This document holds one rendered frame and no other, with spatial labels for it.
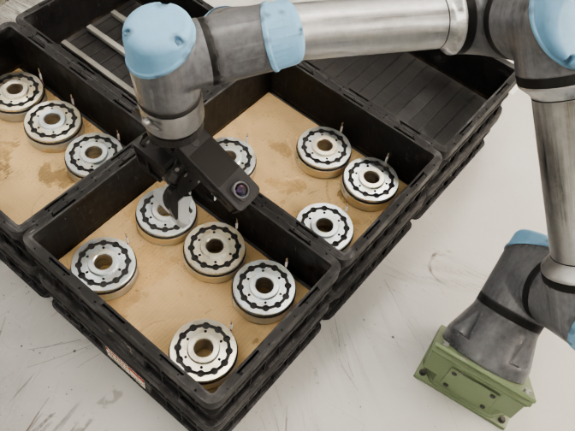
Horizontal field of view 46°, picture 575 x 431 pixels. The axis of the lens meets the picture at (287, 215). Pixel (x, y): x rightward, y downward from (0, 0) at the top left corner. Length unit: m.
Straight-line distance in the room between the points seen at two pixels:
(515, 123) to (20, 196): 1.08
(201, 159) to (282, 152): 0.47
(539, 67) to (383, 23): 0.20
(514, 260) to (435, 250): 0.27
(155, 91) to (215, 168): 0.15
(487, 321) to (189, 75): 0.65
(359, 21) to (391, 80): 0.56
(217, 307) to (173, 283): 0.09
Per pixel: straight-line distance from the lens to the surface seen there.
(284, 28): 0.75
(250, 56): 0.74
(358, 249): 1.06
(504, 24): 0.93
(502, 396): 1.17
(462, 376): 1.17
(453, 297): 1.34
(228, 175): 0.85
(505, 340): 1.14
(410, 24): 0.94
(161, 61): 0.71
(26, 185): 1.27
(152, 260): 1.15
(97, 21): 1.56
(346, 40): 0.91
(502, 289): 1.14
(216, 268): 1.11
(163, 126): 0.79
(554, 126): 0.93
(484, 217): 1.46
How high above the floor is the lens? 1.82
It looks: 55 degrees down
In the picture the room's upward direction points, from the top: 9 degrees clockwise
